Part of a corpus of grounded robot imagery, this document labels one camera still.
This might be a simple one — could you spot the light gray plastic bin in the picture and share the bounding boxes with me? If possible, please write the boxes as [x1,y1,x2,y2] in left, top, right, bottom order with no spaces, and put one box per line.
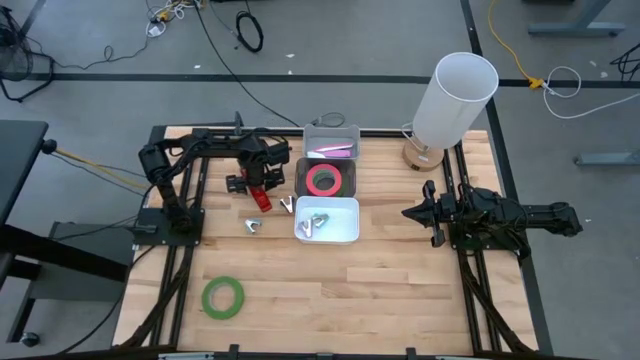
[302,123,362,161]

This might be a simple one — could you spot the black cable bundle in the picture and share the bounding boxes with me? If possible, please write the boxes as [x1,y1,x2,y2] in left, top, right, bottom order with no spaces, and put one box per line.
[609,42,640,81]

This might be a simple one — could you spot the black aluminium table frame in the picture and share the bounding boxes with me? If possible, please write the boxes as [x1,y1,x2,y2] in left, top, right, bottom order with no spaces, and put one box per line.
[113,122,554,360]

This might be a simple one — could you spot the black desk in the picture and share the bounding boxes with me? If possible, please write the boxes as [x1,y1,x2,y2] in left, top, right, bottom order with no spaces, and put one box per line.
[0,119,132,346]

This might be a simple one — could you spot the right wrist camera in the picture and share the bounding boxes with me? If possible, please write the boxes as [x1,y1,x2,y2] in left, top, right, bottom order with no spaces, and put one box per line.
[443,192,472,224]

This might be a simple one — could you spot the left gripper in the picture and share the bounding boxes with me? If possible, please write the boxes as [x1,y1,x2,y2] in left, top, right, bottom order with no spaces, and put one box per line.
[225,164,287,197]

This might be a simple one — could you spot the black floor fan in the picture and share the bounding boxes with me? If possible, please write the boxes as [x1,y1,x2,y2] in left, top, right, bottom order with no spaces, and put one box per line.
[0,5,55,104]

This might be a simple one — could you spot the gray desk foot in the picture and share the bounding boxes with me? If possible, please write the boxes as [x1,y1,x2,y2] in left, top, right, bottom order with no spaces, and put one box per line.
[573,151,640,167]

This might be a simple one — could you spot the green masking tape roll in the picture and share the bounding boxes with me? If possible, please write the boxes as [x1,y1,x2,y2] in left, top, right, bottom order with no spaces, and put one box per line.
[310,168,348,197]
[201,275,246,321]

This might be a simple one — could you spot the red clip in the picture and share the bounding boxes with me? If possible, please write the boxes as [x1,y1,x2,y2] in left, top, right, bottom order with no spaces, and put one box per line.
[241,168,274,214]

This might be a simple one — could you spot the white plastic bin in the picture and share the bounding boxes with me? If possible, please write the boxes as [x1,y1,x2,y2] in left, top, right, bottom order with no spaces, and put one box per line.
[293,195,361,246]

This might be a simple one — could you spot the coiled black cable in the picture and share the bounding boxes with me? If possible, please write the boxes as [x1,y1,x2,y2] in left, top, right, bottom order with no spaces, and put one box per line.
[234,10,265,54]

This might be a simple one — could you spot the red tape roll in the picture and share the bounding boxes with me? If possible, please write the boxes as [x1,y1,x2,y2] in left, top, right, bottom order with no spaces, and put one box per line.
[305,163,344,198]

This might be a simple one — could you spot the white cable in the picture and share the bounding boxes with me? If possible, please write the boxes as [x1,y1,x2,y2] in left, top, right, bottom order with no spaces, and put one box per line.
[542,65,640,121]

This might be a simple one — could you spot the yellow cable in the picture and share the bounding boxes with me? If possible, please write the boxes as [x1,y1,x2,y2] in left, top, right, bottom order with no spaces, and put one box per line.
[53,146,151,191]

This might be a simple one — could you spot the yellow extension cord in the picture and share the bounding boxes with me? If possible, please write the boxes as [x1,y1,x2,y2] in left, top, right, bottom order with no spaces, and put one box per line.
[487,0,546,90]

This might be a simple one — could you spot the pink stapler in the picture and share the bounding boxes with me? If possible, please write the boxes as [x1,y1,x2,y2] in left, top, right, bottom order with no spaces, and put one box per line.
[306,142,355,159]

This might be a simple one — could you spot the dark gray plastic bin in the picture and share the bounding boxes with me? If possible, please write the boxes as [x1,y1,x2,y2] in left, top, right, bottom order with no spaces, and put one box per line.
[294,157,358,199]

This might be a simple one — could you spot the silver metal bracket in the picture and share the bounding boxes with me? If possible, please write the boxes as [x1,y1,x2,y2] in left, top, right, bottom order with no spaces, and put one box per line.
[158,352,216,360]

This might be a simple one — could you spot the white shade wooden base lamp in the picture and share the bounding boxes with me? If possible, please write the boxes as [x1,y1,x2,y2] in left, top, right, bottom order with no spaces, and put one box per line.
[401,51,500,173]

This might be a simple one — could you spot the gray cable loop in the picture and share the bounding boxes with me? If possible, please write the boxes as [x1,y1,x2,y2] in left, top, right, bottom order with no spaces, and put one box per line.
[309,111,347,129]

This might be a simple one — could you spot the gray desk leg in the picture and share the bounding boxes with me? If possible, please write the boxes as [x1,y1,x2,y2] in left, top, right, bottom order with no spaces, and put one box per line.
[527,0,626,37]

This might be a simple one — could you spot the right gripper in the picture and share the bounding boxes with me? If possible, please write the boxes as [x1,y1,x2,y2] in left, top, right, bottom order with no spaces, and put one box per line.
[402,180,459,248]

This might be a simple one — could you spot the long black cable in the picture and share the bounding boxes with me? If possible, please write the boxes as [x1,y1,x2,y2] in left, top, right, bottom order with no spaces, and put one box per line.
[191,0,301,129]

